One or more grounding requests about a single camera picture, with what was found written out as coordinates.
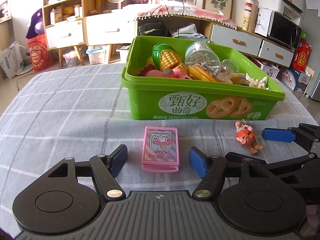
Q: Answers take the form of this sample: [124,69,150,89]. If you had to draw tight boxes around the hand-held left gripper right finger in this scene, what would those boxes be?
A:
[189,147,278,200]

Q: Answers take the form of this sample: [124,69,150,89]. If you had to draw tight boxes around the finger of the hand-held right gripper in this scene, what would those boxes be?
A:
[262,123,320,153]
[225,151,320,178]

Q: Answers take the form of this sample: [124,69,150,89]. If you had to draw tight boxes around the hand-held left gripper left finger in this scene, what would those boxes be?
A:
[47,144,128,202]

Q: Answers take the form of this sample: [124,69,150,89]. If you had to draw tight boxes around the orange toy figurine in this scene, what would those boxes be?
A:
[234,119,264,155]

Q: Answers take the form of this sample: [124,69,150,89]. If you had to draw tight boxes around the pink eraser box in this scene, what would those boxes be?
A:
[141,126,180,173]

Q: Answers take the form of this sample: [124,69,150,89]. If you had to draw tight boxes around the white seashell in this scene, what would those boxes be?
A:
[245,73,270,90]

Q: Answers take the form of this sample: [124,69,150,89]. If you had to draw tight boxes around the green plastic box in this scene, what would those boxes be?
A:
[121,35,286,120]

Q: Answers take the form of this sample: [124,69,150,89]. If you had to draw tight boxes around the beige hair claw clip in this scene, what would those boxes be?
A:
[215,72,250,87]

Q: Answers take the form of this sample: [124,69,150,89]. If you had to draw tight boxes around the yellow toy disc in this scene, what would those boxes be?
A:
[186,65,218,82]

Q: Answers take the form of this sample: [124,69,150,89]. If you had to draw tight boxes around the pink pig toy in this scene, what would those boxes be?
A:
[137,64,192,80]

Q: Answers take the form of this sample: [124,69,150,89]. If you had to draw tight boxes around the toy corn cob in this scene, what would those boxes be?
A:
[152,43,184,71]

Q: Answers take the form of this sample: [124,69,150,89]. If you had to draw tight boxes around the clear cotton swab jar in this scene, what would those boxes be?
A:
[184,41,222,77]

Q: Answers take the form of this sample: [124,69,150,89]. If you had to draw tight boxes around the white blue cardboard box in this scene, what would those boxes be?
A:
[279,66,313,93]

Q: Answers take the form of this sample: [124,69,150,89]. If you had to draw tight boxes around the white lattice crate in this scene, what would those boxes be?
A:
[260,64,280,78]

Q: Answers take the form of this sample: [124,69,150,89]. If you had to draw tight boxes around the grey checked blanket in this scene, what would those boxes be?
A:
[0,62,320,240]

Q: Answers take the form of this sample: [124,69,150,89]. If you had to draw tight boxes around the small grey drawer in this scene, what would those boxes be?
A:
[258,40,295,67]

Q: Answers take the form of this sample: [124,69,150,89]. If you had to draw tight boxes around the red gift box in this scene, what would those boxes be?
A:
[292,39,312,74]

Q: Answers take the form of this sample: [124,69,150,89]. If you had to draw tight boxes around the clear capsule ball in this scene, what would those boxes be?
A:
[221,59,241,75]

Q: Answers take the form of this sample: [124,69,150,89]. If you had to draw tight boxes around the large grey drawer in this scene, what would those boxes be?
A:
[210,24,263,55]

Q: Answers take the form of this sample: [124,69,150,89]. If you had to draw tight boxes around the low wooden cabinet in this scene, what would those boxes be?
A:
[84,14,295,68]

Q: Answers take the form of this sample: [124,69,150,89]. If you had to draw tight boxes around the black microwave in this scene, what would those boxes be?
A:
[267,10,303,50]

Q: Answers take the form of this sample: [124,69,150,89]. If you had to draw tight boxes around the white paper drawing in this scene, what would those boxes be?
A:
[254,7,272,37]

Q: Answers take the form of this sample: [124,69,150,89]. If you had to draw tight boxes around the tall paper cup stack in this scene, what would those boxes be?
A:
[241,0,253,30]

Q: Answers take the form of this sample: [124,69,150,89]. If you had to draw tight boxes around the large white drawer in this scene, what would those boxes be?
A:
[85,17,137,46]

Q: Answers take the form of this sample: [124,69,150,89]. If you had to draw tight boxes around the white printer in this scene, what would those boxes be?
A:
[257,0,303,25]

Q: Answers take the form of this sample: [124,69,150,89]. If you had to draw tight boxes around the folded pale cloth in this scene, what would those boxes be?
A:
[170,24,210,43]

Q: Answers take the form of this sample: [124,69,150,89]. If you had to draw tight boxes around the red shopping bag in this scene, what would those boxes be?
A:
[27,34,54,72]

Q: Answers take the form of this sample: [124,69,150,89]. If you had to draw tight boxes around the black bag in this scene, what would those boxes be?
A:
[138,21,170,37]

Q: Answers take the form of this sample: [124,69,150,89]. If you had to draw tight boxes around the small white drawer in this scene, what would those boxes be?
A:
[45,19,85,50]

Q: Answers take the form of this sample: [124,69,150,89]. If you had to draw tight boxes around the pink cloth with pompoms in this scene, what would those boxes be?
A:
[134,5,238,29]

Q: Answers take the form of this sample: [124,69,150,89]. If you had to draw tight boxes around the white plastic bag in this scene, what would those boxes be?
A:
[0,41,24,80]

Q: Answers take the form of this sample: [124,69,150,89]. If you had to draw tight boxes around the wooden shelf unit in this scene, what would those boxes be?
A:
[42,0,100,68]

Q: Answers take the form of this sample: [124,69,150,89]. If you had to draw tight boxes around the purple bag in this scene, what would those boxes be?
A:
[26,8,43,39]

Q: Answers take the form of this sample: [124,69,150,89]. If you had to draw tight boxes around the clear storage box blue handles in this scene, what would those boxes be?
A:
[86,45,107,65]

